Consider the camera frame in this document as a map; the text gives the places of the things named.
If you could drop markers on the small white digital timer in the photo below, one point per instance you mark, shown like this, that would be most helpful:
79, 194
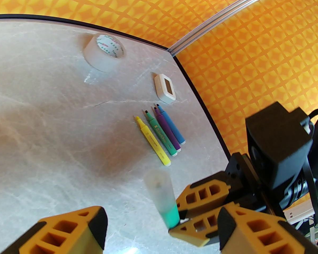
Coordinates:
161, 89

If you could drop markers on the translucent pen cap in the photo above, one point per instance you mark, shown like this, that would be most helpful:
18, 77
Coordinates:
159, 189

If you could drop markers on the blue marker pen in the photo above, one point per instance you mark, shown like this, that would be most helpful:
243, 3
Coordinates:
172, 126

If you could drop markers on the aluminium frame post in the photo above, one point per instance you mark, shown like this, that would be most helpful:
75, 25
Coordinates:
185, 41

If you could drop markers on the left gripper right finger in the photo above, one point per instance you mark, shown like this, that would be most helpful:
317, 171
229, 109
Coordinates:
254, 229

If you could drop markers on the teal marker pen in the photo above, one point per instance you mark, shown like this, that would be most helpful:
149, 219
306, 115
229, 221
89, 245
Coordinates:
171, 217

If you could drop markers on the green marker pen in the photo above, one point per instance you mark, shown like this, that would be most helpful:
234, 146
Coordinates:
160, 135

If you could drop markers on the purple marker pen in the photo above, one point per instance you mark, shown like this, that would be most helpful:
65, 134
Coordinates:
167, 130

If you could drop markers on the clear packing tape roll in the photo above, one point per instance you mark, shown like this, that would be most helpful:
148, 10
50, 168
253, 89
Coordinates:
100, 59

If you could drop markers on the yellow marker pen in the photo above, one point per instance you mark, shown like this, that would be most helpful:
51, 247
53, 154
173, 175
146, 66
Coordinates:
152, 141

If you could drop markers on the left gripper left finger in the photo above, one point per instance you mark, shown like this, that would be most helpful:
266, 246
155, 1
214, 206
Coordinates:
69, 231

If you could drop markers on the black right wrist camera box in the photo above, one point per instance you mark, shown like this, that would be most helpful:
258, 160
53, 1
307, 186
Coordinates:
275, 141

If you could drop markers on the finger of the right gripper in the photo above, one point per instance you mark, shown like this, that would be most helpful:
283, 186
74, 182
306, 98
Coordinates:
196, 229
201, 194

